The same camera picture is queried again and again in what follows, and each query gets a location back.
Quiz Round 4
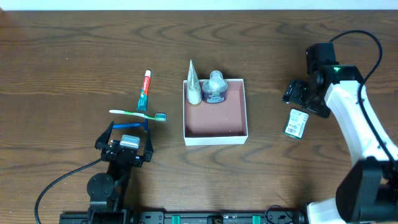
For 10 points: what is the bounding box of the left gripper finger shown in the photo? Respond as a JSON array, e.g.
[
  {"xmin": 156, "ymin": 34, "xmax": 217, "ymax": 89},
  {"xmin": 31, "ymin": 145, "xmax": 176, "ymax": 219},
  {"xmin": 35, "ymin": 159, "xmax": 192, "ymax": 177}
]
[
  {"xmin": 143, "ymin": 130, "xmax": 154, "ymax": 162},
  {"xmin": 95, "ymin": 121, "xmax": 114, "ymax": 150}
]

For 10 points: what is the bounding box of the green white soap packet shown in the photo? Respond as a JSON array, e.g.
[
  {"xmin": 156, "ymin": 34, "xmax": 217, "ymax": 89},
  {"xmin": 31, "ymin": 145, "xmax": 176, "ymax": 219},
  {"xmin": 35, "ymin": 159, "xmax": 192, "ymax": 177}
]
[{"xmin": 283, "ymin": 109, "xmax": 309, "ymax": 139}]

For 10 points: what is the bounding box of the white Pantene tube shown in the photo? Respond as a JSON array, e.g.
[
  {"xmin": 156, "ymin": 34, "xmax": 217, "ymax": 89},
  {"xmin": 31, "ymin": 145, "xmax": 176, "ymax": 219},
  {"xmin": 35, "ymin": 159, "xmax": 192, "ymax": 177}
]
[{"xmin": 187, "ymin": 60, "xmax": 202, "ymax": 105}]

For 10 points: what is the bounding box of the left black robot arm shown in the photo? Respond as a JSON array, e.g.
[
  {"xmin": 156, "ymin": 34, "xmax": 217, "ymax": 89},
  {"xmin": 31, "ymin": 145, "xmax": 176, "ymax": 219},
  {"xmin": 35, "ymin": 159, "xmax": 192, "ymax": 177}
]
[{"xmin": 86, "ymin": 122, "xmax": 154, "ymax": 212}]

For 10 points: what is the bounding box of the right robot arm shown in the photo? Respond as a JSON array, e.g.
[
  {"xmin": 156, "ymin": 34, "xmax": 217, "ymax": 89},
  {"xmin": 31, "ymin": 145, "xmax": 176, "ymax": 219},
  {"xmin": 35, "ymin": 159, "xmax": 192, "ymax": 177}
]
[{"xmin": 282, "ymin": 65, "xmax": 397, "ymax": 223}]

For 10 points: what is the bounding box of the blue disposable razor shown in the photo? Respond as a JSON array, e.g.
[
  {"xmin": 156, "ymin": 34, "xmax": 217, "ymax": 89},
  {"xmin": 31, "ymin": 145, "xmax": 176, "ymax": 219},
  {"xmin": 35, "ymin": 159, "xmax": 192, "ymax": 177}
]
[{"xmin": 113, "ymin": 119, "xmax": 148, "ymax": 132}]

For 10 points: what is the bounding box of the green white toothbrush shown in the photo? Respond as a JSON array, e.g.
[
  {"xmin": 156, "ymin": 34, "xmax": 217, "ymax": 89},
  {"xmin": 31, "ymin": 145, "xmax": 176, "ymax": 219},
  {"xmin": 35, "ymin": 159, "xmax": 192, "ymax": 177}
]
[{"xmin": 109, "ymin": 110, "xmax": 167, "ymax": 121}]

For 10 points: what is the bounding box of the red green toothpaste tube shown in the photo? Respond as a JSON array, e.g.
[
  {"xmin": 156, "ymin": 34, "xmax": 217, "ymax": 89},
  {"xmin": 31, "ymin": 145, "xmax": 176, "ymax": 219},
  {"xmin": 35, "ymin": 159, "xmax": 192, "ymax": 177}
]
[{"xmin": 136, "ymin": 70, "xmax": 152, "ymax": 111}]

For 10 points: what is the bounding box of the white box with pink interior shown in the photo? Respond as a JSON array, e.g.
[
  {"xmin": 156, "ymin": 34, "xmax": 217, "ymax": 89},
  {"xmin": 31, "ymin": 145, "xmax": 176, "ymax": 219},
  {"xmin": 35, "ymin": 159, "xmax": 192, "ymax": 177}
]
[{"xmin": 182, "ymin": 78, "xmax": 248, "ymax": 146}]

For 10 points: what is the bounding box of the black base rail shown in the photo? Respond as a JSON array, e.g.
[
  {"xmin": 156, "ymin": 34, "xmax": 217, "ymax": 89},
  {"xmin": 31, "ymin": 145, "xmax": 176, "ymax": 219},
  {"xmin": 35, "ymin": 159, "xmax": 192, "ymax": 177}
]
[{"xmin": 59, "ymin": 210, "xmax": 307, "ymax": 224}]

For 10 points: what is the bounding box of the right black cable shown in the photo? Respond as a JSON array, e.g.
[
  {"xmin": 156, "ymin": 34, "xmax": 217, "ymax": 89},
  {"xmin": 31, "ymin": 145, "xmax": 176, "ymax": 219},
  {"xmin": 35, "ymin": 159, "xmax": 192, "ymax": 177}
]
[{"xmin": 328, "ymin": 29, "xmax": 396, "ymax": 162}]

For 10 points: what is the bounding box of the black cable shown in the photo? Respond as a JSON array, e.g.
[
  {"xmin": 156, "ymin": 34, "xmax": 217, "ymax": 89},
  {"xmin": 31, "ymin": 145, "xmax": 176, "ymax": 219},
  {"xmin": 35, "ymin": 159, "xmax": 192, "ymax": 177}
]
[
  {"xmin": 328, "ymin": 29, "xmax": 396, "ymax": 162},
  {"xmin": 34, "ymin": 157, "xmax": 105, "ymax": 224}
]

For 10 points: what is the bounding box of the left black cable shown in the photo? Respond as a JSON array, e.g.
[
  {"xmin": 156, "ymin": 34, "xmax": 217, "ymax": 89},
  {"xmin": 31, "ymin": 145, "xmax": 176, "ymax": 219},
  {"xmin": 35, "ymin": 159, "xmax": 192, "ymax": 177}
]
[{"xmin": 34, "ymin": 157, "xmax": 105, "ymax": 224}]

